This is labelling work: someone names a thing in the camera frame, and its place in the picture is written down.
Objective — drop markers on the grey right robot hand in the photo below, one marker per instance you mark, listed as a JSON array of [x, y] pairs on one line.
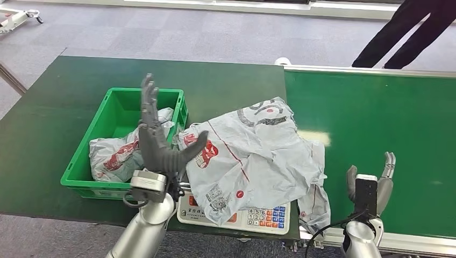
[[385, 192]]

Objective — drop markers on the white electronic scale steel tray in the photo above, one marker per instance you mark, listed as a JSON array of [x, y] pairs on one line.
[[263, 217]]

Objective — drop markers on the green conveyor belt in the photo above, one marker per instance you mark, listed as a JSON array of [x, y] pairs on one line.
[[374, 114]]

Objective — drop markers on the white conveyor end roller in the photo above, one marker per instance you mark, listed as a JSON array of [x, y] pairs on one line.
[[282, 61]]

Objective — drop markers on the white wheeled cart frame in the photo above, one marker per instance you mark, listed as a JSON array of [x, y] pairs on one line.
[[14, 19]]

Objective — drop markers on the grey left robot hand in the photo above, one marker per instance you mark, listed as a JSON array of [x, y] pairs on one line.
[[156, 153]]

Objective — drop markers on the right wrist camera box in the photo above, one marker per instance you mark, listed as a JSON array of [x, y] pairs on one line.
[[366, 194]]

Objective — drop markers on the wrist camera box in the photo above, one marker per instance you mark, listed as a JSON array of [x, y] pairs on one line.
[[366, 194], [148, 185]]

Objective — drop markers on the large grey plastic mailer package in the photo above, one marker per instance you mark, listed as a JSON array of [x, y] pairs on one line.
[[256, 156]]

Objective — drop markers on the dark green table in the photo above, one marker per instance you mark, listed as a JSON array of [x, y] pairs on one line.
[[231, 82]]

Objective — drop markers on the small crumpled grey mailer package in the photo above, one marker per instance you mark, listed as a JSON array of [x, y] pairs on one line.
[[315, 210]]

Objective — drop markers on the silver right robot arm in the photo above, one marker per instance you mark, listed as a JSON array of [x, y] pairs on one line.
[[361, 240]]

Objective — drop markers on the person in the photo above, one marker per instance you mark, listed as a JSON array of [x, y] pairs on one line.
[[399, 35]]

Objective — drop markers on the grey mailer package red print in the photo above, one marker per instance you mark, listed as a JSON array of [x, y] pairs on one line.
[[114, 156]]

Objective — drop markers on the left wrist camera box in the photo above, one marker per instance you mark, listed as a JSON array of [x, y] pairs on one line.
[[148, 185]]

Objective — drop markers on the green plastic crate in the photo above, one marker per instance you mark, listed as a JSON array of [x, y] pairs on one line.
[[117, 107]]

